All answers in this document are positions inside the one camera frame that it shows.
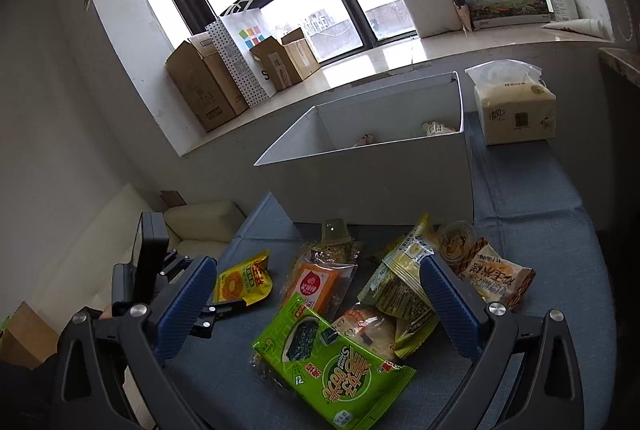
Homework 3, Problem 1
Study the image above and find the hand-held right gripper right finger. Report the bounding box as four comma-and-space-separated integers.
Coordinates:
419, 253, 587, 430

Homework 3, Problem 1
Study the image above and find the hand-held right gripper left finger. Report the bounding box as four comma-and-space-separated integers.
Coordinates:
50, 255, 218, 430

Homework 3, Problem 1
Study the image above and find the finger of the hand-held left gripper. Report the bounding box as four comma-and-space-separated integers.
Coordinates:
200, 299, 248, 318
186, 316, 217, 342

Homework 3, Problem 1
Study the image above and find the yellow snack packet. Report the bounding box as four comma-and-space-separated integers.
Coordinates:
212, 250, 273, 306

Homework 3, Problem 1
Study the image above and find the brown white cracker packet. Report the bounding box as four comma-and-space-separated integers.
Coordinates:
457, 237, 536, 311

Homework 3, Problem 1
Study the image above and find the light green snack packet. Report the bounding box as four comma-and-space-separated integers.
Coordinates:
356, 212, 441, 326

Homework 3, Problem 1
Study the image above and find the clear jelly cup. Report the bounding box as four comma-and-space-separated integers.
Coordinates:
437, 220, 476, 268

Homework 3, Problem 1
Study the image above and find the clear flatbread packet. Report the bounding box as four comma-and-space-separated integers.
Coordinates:
331, 302, 436, 359

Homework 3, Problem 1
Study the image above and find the clear packet with orange block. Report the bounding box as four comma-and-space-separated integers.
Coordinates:
279, 240, 361, 318

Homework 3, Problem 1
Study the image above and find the green seaweed snack packet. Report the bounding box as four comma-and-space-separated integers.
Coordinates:
250, 295, 417, 417

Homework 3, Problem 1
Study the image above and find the small clear green packet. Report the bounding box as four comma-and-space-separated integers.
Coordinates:
320, 218, 353, 246

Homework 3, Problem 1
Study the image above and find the white cardboard box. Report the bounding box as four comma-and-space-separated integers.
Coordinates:
254, 71, 475, 227

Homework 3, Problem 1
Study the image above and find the flat cardboard piece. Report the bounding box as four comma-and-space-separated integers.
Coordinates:
159, 190, 187, 210

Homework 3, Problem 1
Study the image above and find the white sofa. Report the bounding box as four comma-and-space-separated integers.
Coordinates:
22, 182, 248, 311

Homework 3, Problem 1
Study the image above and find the blue tablecloth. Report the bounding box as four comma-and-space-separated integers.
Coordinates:
165, 110, 618, 430

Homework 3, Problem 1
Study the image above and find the brown cardboard box on floor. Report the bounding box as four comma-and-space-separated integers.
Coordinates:
0, 301, 61, 368

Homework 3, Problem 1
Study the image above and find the large brown cardboard box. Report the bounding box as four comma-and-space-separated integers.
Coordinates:
165, 40, 236, 133

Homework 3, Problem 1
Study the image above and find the small white snack packet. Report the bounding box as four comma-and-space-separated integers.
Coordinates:
421, 121, 457, 137

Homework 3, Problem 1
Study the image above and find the white tissue pack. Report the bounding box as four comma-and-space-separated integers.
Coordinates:
465, 60, 557, 146

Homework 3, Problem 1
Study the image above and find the brown box with white label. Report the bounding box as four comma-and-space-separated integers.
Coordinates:
189, 31, 250, 117

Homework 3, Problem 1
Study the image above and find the open small brown cardboard box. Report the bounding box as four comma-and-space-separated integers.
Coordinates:
249, 36, 303, 93

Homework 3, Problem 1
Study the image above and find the white bag with coloured squares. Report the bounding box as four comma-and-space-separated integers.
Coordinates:
218, 0, 278, 98

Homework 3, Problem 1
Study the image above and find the plain brown cardboard box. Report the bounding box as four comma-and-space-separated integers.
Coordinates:
281, 28, 321, 81

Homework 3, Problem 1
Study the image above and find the white stone windowsill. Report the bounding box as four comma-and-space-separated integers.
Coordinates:
177, 17, 616, 156

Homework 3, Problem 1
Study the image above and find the white square container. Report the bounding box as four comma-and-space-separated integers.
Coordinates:
399, 0, 463, 38

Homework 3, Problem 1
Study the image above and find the brown marble side counter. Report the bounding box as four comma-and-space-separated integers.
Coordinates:
599, 46, 640, 91

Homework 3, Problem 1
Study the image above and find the white tube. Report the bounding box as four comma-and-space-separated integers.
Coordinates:
540, 17, 613, 43

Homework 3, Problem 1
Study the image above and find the landscape printed box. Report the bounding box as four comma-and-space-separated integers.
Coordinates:
452, 0, 553, 31

